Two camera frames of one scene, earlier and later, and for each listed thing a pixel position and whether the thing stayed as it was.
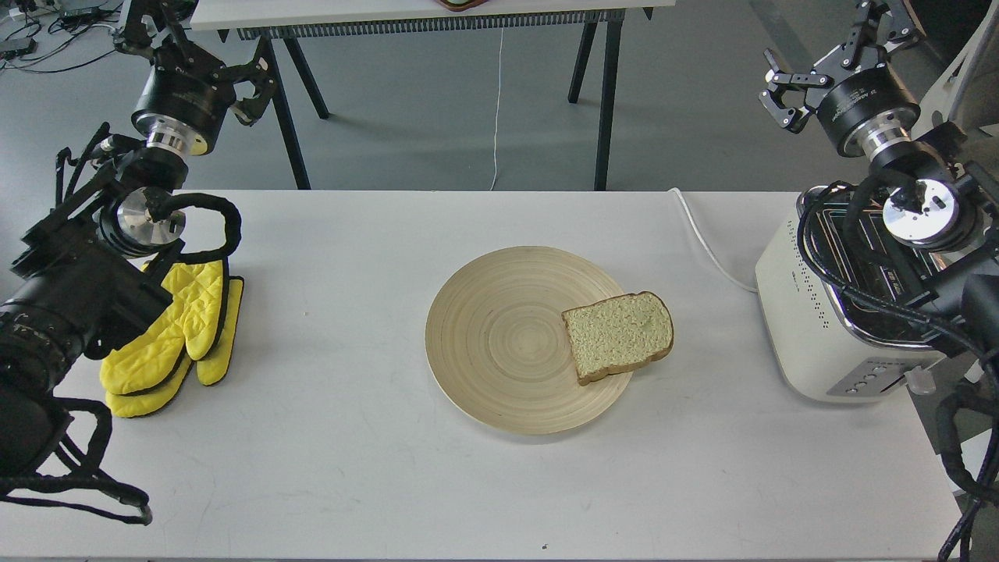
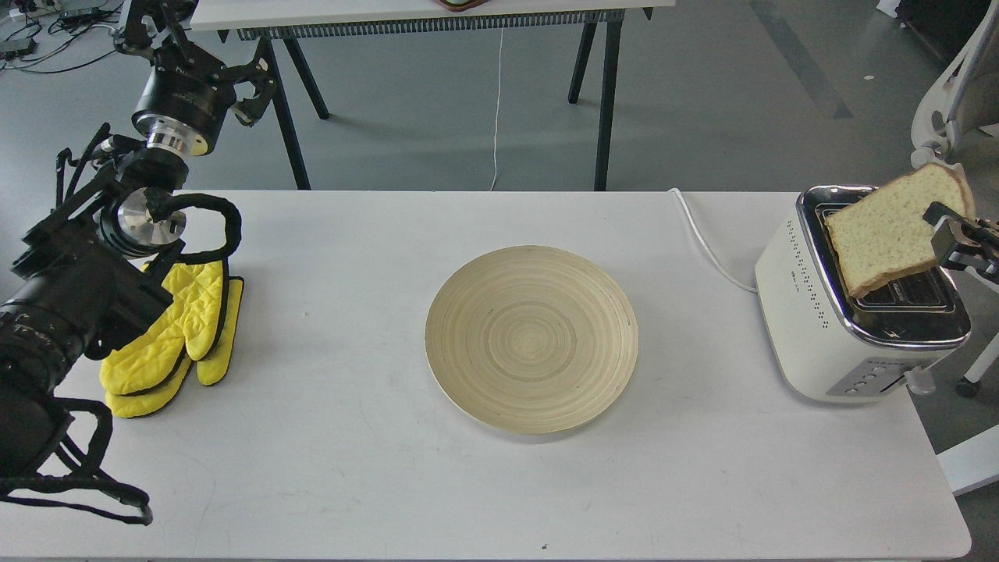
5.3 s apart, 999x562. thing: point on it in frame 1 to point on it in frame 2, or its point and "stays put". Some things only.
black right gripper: x=866 y=113 to x=947 y=251
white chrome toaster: x=843 y=297 stays put
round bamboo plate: x=497 y=342 stays put
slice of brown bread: x=618 y=333 to x=885 y=235
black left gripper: x=188 y=93 stays put
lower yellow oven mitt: x=211 y=368 stays put
